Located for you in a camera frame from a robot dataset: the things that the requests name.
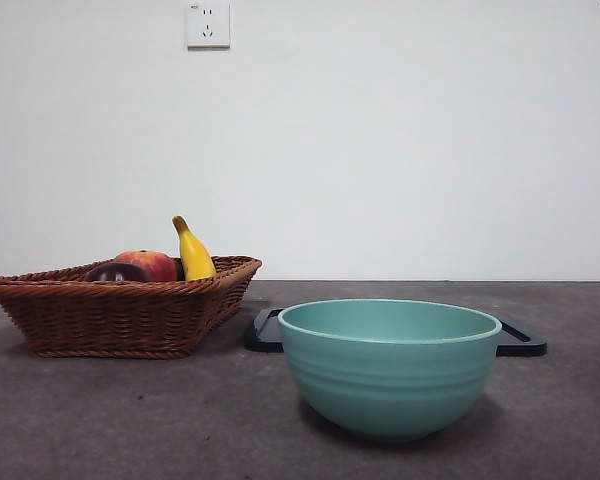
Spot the teal ceramic bowl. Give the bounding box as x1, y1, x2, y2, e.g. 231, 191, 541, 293
277, 298, 503, 442

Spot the dark red plum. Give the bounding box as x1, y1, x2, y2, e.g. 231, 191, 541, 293
83, 260, 153, 283

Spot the dark rectangular tray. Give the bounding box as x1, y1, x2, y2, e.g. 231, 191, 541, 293
243, 307, 548, 357

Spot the yellow banana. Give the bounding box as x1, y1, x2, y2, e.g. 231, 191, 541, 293
171, 215, 217, 281

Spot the red yellow apple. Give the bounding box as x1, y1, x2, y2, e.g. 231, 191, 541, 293
113, 249, 179, 282

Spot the brown wicker basket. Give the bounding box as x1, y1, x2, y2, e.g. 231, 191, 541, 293
0, 255, 263, 359

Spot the white wall socket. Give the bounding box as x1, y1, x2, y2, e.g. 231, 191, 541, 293
186, 1, 231, 50

